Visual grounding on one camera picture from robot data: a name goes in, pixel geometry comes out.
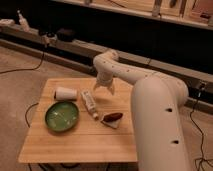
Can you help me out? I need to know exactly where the green plate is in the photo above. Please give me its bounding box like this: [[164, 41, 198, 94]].
[[44, 101, 79, 132]]

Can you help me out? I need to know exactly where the white plastic bottle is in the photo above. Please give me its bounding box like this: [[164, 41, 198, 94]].
[[81, 90, 99, 120]]

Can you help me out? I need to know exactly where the black cable right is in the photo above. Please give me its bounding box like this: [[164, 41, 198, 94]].
[[189, 87, 213, 171]]

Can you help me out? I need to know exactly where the wooden table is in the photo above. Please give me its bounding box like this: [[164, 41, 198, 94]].
[[18, 78, 137, 163]]

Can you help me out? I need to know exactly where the white paper cup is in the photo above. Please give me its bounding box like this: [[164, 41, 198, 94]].
[[54, 87, 78, 100]]

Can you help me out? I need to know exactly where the black cable left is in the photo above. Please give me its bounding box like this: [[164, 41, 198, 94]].
[[0, 44, 47, 76]]

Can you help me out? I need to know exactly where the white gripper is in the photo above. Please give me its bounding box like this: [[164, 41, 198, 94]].
[[93, 72, 115, 95]]

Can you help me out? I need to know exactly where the brown sausage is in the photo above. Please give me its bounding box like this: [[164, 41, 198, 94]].
[[104, 113, 123, 122]]

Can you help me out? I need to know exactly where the black cable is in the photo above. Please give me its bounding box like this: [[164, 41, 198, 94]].
[[189, 87, 213, 171], [0, 44, 47, 76]]

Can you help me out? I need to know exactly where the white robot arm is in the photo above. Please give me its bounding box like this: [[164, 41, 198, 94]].
[[93, 50, 191, 171]]

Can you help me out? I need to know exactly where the black device on ledge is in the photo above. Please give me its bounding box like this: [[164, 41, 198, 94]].
[[56, 28, 75, 42]]

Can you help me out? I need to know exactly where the white spray bottle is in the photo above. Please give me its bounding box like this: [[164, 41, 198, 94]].
[[17, 11, 30, 31]]

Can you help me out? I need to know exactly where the white napkin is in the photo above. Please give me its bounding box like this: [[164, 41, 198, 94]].
[[101, 114, 123, 129]]

